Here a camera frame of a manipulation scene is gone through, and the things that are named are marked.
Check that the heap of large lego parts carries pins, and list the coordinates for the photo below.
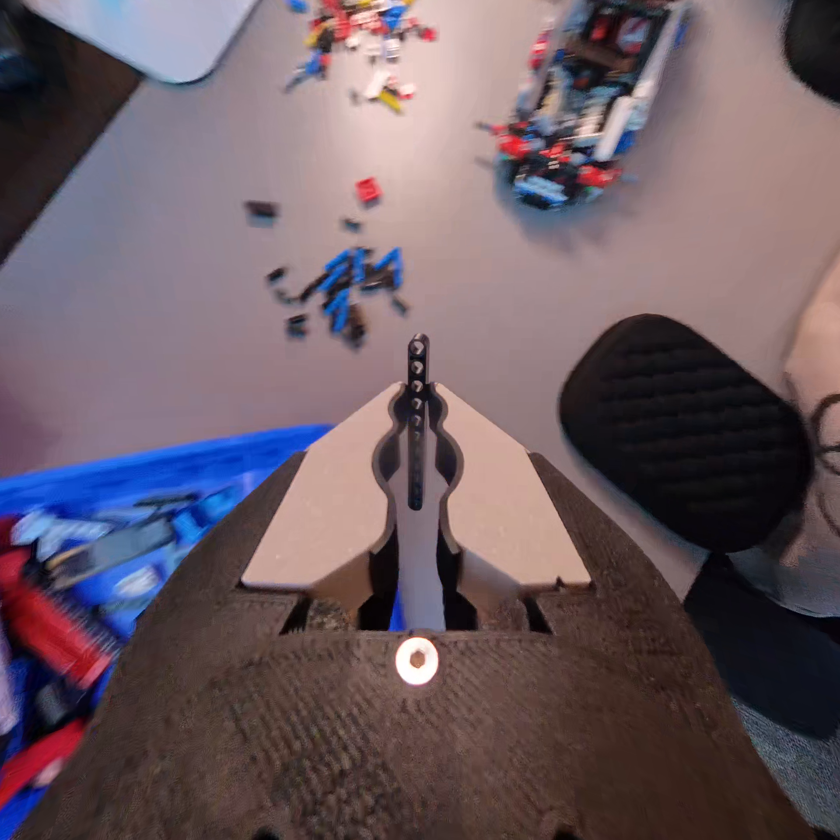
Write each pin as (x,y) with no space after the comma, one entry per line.
(52,623)

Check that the white book stand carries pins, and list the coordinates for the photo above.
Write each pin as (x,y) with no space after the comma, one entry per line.
(164,33)

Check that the black lego beam with holes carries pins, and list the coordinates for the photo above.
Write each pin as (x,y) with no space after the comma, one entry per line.
(418,394)

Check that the pile of small lego pieces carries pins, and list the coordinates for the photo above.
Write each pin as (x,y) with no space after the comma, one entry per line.
(367,39)

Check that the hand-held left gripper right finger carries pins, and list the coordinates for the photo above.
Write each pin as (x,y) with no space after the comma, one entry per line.
(518,525)

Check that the black lego pin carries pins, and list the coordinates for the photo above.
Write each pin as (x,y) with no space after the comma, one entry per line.
(261,210)

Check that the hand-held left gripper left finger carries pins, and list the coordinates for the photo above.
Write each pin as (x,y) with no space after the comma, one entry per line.
(315,518)

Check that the pile of blue black pins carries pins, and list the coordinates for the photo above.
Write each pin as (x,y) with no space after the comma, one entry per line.
(348,282)

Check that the lego car model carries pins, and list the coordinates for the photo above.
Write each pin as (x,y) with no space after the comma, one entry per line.
(577,98)

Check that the red square lego plate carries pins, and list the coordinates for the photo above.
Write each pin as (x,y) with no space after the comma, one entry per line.
(369,190)

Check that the blue plastic bin white label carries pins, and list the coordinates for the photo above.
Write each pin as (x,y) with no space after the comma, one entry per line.
(164,453)

